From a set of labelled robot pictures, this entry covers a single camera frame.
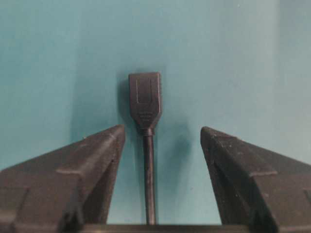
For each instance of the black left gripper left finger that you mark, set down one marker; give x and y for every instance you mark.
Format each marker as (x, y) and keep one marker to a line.
(63, 189)

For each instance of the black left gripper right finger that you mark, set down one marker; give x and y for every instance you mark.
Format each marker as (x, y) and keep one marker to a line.
(255, 186)

